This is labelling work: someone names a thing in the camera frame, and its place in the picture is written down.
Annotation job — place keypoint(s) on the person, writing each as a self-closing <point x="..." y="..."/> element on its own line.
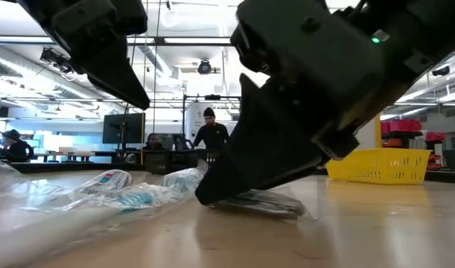
<point x="13" y="147"/>
<point x="153" y="141"/>
<point x="211" y="134"/>

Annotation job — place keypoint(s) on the grey slim packet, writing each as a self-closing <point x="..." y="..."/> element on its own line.
<point x="3" y="173"/>

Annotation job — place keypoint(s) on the black overhead beam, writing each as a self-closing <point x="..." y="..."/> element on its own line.
<point x="160" y="41"/>

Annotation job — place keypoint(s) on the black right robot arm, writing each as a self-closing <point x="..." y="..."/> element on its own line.
<point x="435" y="37"/>

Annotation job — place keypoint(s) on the black round ceiling camera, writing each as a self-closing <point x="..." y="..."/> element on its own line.
<point x="204" y="67"/>

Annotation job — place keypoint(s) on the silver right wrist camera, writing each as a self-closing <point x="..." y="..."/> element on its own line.
<point x="380" y="36"/>

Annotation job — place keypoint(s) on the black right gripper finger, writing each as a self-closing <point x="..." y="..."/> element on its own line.
<point x="264" y="149"/>

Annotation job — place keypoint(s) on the black monitor screen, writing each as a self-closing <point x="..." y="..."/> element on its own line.
<point x="123" y="128"/>

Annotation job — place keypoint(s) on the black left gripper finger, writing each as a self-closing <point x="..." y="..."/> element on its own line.
<point x="115" y="70"/>

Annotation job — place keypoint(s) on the blue white toothbrush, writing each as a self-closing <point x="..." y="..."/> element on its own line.
<point x="136" y="199"/>

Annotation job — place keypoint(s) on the yellow mesh plastic basket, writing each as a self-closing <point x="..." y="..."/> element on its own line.
<point x="383" y="165"/>

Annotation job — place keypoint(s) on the small red storage bin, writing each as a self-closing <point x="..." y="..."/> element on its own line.
<point x="434" y="137"/>

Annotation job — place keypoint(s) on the silver toiletry packet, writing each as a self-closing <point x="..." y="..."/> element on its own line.
<point x="272" y="208"/>

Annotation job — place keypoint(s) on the small black ceiling device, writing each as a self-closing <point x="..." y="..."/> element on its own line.
<point x="441" y="70"/>

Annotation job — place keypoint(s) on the black mesh plastic basket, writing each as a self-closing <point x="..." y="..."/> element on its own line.
<point x="167" y="161"/>

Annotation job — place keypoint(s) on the black metal rig frame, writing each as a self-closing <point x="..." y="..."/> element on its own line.
<point x="212" y="97"/>

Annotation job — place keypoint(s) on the clear bluish toiletry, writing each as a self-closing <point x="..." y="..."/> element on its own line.
<point x="182" y="178"/>

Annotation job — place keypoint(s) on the silver ventilation duct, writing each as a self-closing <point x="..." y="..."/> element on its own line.
<point x="11" y="70"/>

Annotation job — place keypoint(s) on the white wipes canister yellow label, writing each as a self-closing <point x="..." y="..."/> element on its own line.
<point x="366" y="136"/>

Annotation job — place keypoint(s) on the orange storage bin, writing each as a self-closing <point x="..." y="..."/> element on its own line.
<point x="392" y="142"/>

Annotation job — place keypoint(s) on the large red storage bin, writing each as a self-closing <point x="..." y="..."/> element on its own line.
<point x="400" y="126"/>

